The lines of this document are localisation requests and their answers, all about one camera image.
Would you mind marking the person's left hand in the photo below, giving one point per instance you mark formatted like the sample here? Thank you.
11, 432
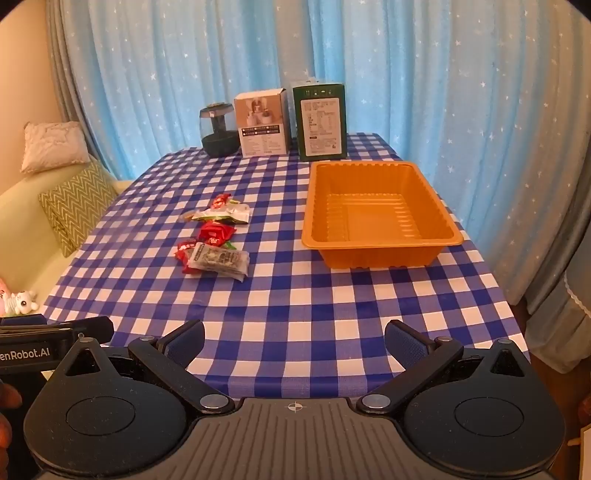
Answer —
8, 396

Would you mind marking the white plush toy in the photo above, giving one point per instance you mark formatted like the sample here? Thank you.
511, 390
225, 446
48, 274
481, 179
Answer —
23, 302

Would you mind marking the green chevron cushion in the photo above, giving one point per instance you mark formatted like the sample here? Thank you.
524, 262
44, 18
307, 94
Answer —
76, 207

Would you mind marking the white cushion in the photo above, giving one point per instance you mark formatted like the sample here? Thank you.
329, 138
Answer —
53, 145

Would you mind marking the green carton box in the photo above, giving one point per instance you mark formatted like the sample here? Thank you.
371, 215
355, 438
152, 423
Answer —
321, 122

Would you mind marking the grey curtain with lace trim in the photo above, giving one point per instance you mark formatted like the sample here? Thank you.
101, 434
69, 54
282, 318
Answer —
568, 318

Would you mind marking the dark glass humidifier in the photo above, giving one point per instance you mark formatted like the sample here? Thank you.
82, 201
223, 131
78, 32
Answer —
219, 134

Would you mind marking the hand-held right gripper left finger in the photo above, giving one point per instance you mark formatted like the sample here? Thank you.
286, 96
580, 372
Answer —
184, 345

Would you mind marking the blue star curtain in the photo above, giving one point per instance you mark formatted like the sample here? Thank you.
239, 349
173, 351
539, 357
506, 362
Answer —
184, 69
461, 115

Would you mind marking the pale green sofa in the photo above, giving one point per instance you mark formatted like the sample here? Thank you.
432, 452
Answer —
23, 230

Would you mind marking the grey white snack packet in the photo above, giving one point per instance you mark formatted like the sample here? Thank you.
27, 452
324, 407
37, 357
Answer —
217, 261

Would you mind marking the pink plush toy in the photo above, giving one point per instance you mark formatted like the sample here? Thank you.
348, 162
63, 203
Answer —
2, 295

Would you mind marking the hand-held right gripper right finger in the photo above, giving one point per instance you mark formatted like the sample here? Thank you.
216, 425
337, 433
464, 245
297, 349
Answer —
404, 345

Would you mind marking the white carton box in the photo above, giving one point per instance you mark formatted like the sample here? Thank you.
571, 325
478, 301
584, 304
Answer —
263, 124

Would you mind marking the blue white checked tablecloth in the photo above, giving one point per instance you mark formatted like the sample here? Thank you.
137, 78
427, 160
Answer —
295, 295

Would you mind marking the clear-wrapped caramel candy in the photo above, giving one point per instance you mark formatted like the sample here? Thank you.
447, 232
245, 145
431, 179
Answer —
188, 216

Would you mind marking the orange plastic tray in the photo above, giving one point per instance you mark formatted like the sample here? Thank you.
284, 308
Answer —
369, 221

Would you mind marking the red green candy packet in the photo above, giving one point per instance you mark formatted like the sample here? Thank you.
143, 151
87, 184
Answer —
220, 201

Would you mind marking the silver green snack packet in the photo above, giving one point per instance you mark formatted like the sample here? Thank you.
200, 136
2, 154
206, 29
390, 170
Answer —
228, 214

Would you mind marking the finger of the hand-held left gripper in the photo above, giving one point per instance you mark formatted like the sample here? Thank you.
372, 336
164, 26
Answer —
90, 328

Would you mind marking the small red snack packet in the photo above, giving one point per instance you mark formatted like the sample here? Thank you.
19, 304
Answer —
184, 254

